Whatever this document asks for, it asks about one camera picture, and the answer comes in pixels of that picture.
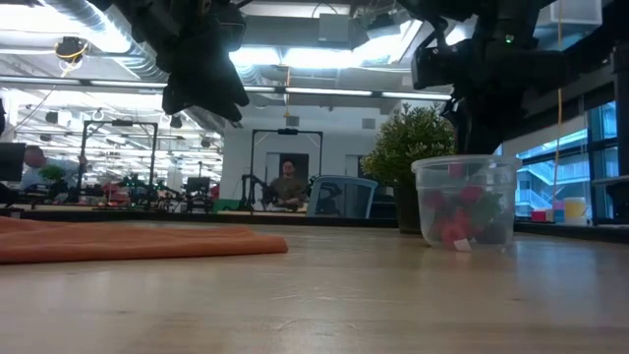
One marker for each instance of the black background robot arm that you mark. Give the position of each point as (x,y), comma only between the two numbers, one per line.
(253,189)

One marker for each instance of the grey office chair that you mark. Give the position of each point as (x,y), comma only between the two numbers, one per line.
(341,196)

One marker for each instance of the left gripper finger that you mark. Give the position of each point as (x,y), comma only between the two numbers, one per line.
(206,100)
(221,78)

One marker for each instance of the clear plastic tub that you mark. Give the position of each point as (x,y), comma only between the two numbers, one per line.
(511,187)

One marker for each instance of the grey ceiling box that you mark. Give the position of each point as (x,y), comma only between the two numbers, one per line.
(334,28)

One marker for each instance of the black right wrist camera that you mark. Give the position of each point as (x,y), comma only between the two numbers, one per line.
(432,66)

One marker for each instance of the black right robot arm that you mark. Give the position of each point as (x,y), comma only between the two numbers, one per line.
(457,7)

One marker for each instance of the green box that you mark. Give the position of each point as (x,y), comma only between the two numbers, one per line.
(226,205)

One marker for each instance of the long ceiling light strip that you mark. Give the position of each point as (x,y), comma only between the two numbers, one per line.
(334,92)

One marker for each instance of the black background monitor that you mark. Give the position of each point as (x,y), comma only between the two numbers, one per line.
(12,162)

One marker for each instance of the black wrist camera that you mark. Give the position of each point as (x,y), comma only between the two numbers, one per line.
(231,27)
(432,66)

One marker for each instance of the black frame robot station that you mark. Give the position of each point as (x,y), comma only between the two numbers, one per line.
(118,123)
(287,131)

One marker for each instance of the red raspberry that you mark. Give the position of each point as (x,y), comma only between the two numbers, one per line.
(457,170)
(435,199)

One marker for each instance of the yellow cup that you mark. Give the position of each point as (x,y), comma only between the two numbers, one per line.
(575,211)

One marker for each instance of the green potted plant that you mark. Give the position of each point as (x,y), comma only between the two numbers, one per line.
(408,142)

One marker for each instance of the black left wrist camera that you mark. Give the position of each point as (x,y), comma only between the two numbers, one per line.
(231,27)

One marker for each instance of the blue and pink block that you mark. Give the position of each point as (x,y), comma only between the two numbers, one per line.
(558,212)

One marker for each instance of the red block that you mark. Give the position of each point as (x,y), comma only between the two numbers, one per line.
(538,216)

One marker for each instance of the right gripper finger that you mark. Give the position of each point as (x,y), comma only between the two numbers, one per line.
(456,123)
(484,133)

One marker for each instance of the orange folded cloth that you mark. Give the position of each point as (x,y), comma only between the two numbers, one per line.
(123,241)

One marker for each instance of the person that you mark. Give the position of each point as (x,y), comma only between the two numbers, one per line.
(289,184)
(37,164)

